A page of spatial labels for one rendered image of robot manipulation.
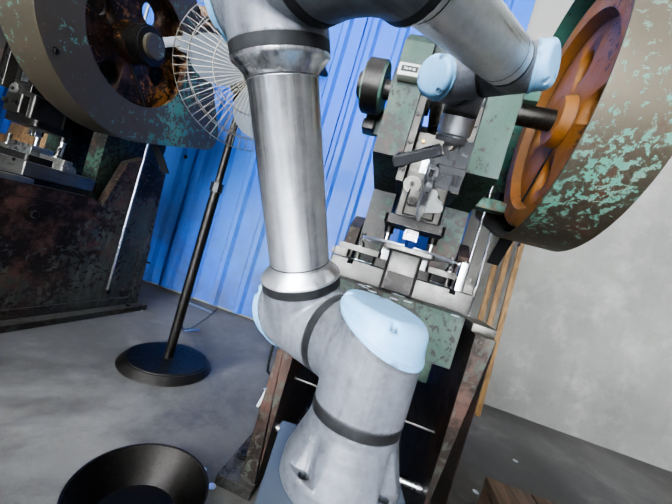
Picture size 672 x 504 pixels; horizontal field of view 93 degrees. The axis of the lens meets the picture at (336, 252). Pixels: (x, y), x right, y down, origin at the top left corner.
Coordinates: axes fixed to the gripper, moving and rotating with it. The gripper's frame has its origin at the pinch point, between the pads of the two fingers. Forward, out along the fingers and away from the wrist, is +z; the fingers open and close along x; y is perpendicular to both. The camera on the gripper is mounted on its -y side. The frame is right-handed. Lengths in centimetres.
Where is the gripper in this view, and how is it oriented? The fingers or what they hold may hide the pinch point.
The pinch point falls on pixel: (416, 215)
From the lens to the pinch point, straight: 84.5
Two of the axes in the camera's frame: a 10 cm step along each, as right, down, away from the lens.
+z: -1.9, 8.8, 4.3
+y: 9.5, 2.7, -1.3
